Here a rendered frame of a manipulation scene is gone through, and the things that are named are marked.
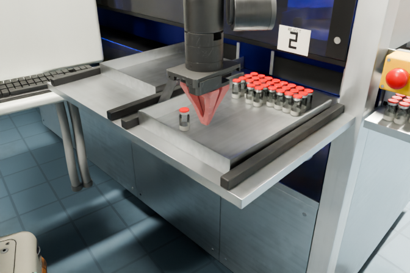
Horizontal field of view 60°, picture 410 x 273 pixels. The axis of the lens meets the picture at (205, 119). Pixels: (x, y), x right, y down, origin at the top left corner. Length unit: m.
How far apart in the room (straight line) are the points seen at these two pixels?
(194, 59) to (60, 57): 0.94
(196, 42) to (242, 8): 0.08
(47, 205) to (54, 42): 0.97
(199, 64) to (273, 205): 0.70
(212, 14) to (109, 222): 1.48
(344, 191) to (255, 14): 0.59
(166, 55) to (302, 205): 0.64
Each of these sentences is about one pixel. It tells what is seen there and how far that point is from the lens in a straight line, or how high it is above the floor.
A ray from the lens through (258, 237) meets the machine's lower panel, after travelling 1.26.
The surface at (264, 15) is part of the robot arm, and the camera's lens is 0.51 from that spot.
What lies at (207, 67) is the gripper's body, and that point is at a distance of 0.52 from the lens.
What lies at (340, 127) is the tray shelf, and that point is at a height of 0.88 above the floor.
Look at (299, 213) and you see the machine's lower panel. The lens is 1.09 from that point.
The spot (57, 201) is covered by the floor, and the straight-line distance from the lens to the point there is 2.07.
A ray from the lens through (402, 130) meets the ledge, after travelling 0.85.
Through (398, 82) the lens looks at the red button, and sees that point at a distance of 0.78.
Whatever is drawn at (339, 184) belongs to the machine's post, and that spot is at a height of 0.69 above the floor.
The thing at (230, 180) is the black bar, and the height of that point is 0.90.
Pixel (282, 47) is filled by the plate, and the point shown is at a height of 1.00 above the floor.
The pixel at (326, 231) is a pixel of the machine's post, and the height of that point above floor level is 0.52.
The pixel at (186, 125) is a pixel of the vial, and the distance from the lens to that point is 0.73.
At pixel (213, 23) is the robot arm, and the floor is 1.14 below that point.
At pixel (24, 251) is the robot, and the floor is 0.28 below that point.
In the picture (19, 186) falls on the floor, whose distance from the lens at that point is 2.27.
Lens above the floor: 1.24
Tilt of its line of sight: 27 degrees down
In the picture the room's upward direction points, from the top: straight up
